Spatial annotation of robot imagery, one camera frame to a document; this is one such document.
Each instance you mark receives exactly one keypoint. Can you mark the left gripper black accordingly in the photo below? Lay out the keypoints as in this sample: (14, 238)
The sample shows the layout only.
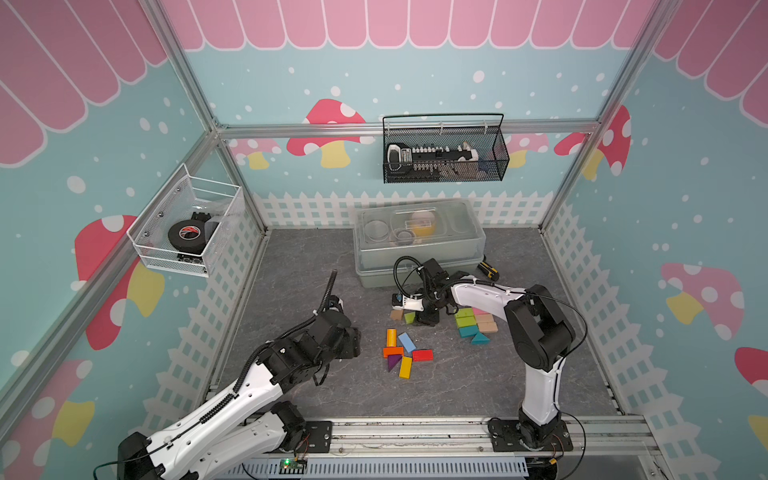
(351, 346)

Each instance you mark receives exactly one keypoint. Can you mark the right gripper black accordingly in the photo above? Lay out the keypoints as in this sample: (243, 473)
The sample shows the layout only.
(425, 319)

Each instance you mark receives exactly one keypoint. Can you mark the teal rectangular block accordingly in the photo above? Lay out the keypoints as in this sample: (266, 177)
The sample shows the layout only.
(469, 331)

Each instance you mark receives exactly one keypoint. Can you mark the orange yellow supermarket block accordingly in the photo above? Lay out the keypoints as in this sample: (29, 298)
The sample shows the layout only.
(391, 338)

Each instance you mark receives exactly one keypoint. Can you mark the purple triangle block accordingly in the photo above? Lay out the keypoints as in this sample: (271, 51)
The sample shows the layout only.
(393, 361)

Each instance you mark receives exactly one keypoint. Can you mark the light blue block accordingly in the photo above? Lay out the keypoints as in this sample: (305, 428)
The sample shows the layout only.
(407, 343)

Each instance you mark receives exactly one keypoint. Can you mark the tan rectangular block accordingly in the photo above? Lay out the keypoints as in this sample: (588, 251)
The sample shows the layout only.
(487, 327)

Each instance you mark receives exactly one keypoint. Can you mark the teal triangle block bottom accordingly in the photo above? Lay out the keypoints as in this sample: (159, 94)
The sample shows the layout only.
(480, 339)

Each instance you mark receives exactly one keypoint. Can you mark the red block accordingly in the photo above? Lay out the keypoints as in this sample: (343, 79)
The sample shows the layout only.
(423, 355)

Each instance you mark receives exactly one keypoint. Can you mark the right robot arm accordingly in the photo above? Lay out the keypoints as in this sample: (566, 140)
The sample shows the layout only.
(541, 333)

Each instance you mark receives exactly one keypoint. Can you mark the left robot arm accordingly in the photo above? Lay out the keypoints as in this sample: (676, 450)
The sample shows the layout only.
(250, 416)

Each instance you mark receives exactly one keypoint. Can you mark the yellow black screwdriver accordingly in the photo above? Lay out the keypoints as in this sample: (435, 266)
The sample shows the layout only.
(489, 271)

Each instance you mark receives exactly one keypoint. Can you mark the translucent plastic storage box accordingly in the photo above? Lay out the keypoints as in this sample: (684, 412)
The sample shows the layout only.
(447, 231)

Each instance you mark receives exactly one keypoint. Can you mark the green lit circuit board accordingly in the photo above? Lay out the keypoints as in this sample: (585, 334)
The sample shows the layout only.
(292, 466)

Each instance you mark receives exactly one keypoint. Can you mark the white black tool in basket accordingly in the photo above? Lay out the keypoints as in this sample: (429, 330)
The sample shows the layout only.
(429, 161)

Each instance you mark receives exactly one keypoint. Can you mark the black tape roll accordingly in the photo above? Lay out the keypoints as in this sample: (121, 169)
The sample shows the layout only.
(188, 236)

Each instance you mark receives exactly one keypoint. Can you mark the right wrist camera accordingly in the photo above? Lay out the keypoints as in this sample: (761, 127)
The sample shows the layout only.
(407, 303)

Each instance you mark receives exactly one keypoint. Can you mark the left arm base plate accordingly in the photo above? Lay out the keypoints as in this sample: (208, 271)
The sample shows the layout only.
(311, 437)

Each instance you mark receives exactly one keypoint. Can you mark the black wire mesh basket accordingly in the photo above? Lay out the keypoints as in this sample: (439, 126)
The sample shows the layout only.
(482, 131)

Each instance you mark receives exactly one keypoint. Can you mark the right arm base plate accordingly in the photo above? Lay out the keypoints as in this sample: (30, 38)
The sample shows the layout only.
(513, 435)

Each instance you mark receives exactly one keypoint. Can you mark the white wire basket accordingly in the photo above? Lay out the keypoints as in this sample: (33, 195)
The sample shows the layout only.
(219, 205)

